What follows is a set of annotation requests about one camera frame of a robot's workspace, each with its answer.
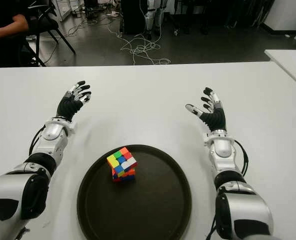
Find black folding chair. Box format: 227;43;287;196
25;0;76;67

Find white humanoid robot legs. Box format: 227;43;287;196
144;0;165;36

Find white side table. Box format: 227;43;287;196
264;49;296;92

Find multicoloured Rubik's cube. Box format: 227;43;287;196
106;146;138;183

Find person in black shirt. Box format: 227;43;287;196
0;0;31;76

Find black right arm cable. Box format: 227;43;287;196
234;139;250;176

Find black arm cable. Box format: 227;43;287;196
234;139;250;176
29;126;47;156

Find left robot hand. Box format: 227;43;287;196
56;80;92;123

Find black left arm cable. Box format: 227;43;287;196
29;126;47;156

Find tangled white floor cable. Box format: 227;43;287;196
107;24;171;66

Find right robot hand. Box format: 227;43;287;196
184;86;227;132

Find white glass display case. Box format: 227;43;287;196
51;0;85;22

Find white cabinet with black base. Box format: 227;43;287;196
263;0;296;32

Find dark round plate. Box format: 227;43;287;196
77;144;192;240

